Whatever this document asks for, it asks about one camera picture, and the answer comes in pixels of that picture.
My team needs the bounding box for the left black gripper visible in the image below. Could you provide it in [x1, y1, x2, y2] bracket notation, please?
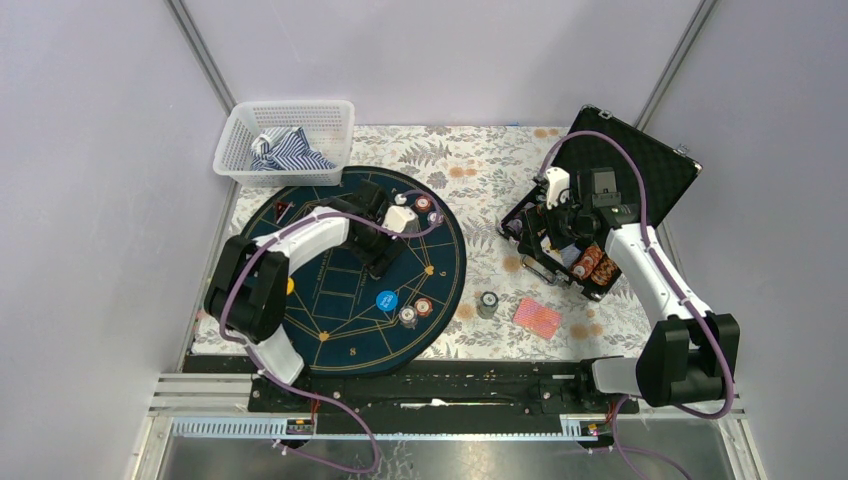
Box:
[348, 215, 407, 276]

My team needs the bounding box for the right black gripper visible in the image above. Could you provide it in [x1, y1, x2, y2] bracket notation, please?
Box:
[517, 190, 591, 259]

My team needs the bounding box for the blue ten chip stack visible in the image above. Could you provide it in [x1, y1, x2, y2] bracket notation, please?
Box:
[398, 305, 419, 329]

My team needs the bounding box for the red white chip stack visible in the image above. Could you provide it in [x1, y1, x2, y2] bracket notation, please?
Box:
[414, 297, 433, 317]

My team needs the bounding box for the blue yellow fifty chip stack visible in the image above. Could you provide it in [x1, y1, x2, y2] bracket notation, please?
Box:
[477, 291, 499, 319]

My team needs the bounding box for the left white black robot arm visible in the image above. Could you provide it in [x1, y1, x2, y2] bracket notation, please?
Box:
[204, 181, 419, 411]

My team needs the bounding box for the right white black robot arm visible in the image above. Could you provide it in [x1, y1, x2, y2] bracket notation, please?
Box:
[502, 167, 740, 419]

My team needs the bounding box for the red chip row in case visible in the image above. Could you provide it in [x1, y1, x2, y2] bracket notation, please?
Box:
[570, 245, 604, 280]

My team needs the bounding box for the blue small blind button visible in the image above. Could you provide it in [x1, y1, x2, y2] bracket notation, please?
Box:
[375, 290, 398, 312]

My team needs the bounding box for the black aluminium chip case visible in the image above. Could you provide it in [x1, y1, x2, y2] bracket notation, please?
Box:
[497, 105, 701, 300]

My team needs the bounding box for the orange black chip row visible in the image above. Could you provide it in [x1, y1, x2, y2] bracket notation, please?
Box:
[589, 255, 621, 288]

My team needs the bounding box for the round dark poker mat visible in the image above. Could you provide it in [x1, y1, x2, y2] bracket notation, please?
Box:
[238, 166, 467, 376]

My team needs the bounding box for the red playing card deck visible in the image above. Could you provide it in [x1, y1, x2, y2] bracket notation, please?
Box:
[512, 297, 562, 340]

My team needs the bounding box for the floral tablecloth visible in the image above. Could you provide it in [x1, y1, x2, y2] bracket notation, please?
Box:
[192, 125, 690, 364]

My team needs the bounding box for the blue striped cloth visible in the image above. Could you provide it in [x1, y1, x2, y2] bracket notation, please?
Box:
[249, 127, 336, 171]

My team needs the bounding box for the white plastic basket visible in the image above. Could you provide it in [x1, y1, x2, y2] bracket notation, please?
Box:
[213, 100, 355, 187]

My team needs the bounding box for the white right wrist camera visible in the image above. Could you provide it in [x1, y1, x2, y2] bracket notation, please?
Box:
[544, 167, 571, 210]

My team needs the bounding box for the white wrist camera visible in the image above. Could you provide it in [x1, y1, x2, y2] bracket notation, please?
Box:
[544, 167, 571, 210]
[382, 205, 419, 234]

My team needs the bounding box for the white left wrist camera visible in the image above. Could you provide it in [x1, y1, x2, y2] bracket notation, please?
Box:
[382, 205, 419, 234]

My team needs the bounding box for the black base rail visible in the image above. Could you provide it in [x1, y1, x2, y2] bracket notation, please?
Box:
[177, 356, 617, 438]

